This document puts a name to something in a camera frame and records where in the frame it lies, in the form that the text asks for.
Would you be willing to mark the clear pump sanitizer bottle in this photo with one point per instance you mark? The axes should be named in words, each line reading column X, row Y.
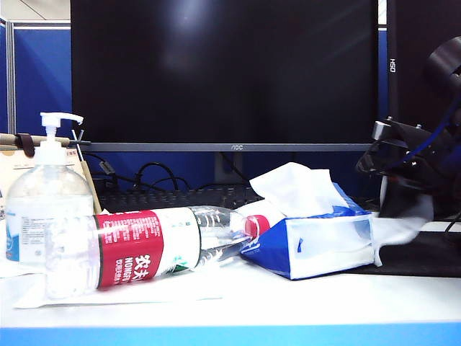
column 43, row 194

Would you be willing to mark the black AOC monitor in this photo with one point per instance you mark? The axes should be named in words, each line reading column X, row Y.
column 252, row 72

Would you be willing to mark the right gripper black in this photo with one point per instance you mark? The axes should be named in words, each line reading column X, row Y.
column 417, row 144

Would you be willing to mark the beige paper card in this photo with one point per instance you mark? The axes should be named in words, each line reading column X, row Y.
column 14, row 169

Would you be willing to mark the black mouse pad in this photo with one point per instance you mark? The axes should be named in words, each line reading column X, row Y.
column 425, row 259

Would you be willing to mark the blue partition panel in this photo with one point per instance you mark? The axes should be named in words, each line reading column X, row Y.
column 39, row 72

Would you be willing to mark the blue Tempo tissue pack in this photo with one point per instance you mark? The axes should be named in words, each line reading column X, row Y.
column 324, row 245

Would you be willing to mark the black HSD monitor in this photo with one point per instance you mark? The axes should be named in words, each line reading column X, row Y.
column 407, row 72

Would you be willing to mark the flat white tissue sheet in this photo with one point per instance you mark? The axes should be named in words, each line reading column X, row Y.
column 162, row 293

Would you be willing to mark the black keyboard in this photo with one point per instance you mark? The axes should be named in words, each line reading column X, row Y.
column 162, row 200

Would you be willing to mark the wooden rod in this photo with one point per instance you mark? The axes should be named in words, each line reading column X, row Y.
column 7, row 138

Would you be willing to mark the Nongfu Spring water bottle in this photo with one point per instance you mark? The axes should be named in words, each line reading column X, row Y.
column 144, row 245

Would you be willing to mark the white tissue sheet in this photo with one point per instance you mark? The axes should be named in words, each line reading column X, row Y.
column 399, row 227
column 295, row 187
column 162, row 293

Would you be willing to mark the gray partition post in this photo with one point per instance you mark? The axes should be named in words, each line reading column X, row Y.
column 11, row 72

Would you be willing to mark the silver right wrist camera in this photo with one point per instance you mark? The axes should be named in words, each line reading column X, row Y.
column 382, row 130

